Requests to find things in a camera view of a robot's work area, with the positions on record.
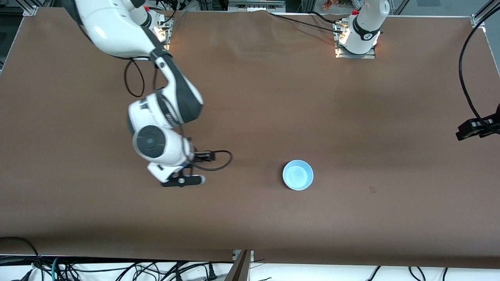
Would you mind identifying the light blue bowl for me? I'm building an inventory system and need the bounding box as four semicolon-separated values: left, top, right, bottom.
282;159;314;191

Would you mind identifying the brown table cover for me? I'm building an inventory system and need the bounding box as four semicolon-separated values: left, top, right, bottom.
0;6;500;270

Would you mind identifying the grey aluminium crossbar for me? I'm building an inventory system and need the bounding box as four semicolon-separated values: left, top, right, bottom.
228;0;286;12

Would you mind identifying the aluminium frame beam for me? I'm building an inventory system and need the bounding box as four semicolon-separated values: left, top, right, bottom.
226;250;254;281

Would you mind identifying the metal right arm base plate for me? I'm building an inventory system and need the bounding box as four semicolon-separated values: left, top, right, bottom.
155;16;173;52

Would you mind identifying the thick black cable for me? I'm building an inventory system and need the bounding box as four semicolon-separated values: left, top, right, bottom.
0;237;41;274

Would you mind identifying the black base cable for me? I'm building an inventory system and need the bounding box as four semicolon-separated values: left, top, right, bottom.
268;12;346;34
311;11;340;25

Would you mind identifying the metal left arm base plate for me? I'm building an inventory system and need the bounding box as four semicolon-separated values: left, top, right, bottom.
334;21;377;60

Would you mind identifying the aluminium corner bracket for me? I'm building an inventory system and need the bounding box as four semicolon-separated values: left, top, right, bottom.
471;0;500;28
21;0;38;17

